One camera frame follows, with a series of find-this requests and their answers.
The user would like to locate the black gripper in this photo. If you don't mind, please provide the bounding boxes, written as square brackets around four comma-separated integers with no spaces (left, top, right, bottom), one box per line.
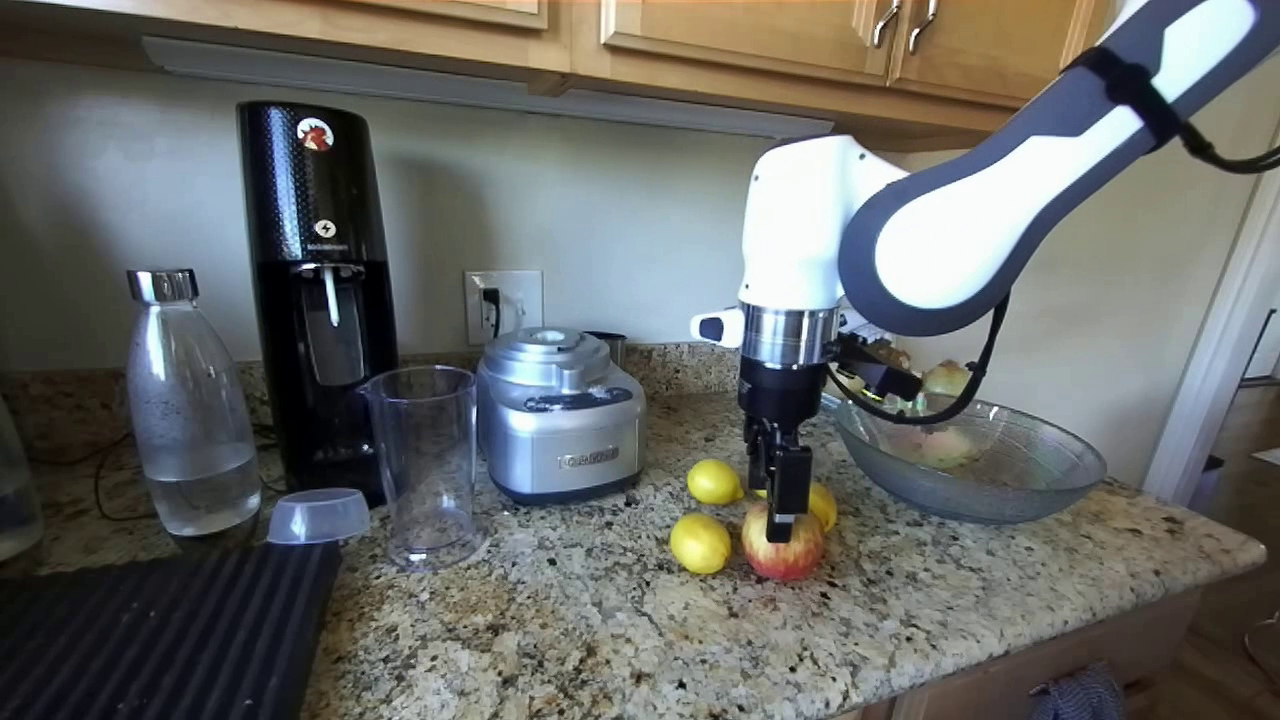
[737,357,821,546]

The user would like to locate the red yellow apple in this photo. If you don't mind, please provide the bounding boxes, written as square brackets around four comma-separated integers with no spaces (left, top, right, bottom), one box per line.
[737,501,834,589]

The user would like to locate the clear glass bowl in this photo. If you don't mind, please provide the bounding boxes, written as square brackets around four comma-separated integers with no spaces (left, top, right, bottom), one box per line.
[827,392,1112,527]

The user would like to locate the small silver kitchen appliance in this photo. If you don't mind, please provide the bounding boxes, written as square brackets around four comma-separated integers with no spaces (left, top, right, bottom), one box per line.
[471,322,654,509]

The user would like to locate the black power plug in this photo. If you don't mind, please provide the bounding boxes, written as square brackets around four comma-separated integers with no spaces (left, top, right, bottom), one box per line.
[478,281,519,341]

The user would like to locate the wooden lower cabinet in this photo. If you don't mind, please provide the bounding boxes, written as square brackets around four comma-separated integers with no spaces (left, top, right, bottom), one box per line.
[852,582,1203,720]

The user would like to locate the wooden cabinet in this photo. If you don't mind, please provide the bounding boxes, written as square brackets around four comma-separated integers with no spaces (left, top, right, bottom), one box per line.
[0,0,1123,137]
[852,582,1203,720]

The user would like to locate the clear plastic measuring cup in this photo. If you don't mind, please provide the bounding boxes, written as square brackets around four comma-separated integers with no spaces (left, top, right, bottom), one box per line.
[356,360,484,573]

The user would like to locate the grey hanging towel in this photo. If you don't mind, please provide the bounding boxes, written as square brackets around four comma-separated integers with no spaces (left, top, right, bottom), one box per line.
[1023,665,1133,720]

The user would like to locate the wooden upper cabinet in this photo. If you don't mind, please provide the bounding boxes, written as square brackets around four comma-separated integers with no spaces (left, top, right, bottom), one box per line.
[0,0,1123,137]

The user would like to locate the translucent plastic lid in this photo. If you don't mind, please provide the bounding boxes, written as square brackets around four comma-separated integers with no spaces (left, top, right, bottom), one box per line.
[262,484,375,553]

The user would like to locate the black soda maker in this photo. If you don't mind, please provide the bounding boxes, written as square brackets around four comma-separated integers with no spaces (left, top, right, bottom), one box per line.
[236,94,400,511]

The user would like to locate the glass bottle with steel cap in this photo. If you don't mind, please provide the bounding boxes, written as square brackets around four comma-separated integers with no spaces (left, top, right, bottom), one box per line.
[119,265,269,539]

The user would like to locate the black ribbed drying mat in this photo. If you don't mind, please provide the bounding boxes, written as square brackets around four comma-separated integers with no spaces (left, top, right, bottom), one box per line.
[0,537,349,720]

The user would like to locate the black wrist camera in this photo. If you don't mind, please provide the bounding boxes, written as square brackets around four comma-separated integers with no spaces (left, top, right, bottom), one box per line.
[827,330,927,408]

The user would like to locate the white wall outlet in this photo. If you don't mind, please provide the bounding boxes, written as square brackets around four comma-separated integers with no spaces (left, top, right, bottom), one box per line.
[461,269,548,347]

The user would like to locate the metal cabinet handle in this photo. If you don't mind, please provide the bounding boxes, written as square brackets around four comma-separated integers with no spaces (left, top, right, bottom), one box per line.
[866,0,908,54]
[906,0,945,58]

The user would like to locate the black velcro strap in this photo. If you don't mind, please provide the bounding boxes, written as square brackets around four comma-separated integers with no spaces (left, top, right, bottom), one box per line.
[1077,42,1187,148]

